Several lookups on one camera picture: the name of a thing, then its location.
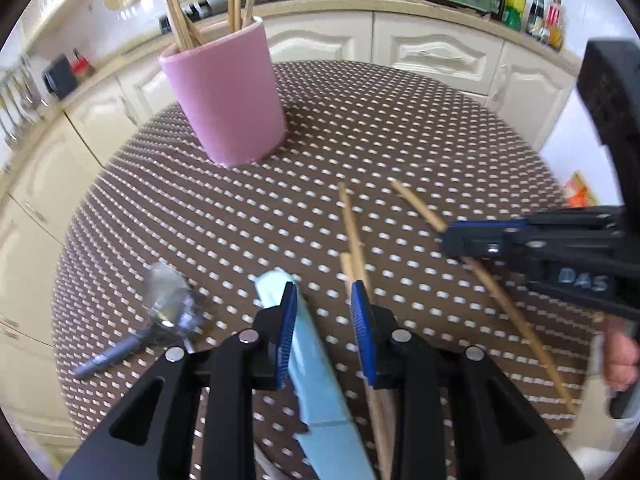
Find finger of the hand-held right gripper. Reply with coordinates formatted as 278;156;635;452
441;223;532;261
449;207;625;234

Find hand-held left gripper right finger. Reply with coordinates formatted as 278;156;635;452
350;280;585;480

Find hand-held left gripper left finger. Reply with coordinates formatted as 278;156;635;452
59;281;299;480

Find light blue sheathed knife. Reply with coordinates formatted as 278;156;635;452
252;269;377;480

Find pink utensil holder cup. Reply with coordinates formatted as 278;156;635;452
159;16;289;167

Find person's right hand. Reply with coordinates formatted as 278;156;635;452
602;321;640;393

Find orange box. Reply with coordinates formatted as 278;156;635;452
565;171;601;208

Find red capped bottle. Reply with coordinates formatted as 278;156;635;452
545;0;567;52

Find brown polka dot tablecloth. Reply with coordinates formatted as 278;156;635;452
50;60;573;480

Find metal spoon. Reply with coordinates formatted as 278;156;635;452
75;261;193;381

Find dark sauce bottle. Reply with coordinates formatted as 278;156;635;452
525;0;549;38

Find green and yellow bottle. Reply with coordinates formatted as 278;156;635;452
502;0;529;31

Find cream kitchen cabinets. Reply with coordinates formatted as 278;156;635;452
0;10;581;441

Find beige kitchen countertop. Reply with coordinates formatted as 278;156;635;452
0;0;591;191

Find red container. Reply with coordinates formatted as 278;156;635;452
70;50;97;77

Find black box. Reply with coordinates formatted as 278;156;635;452
42;55;79;101

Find hanging metal utensil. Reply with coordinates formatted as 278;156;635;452
14;75;32;127
1;95;20;149
26;66;47;112

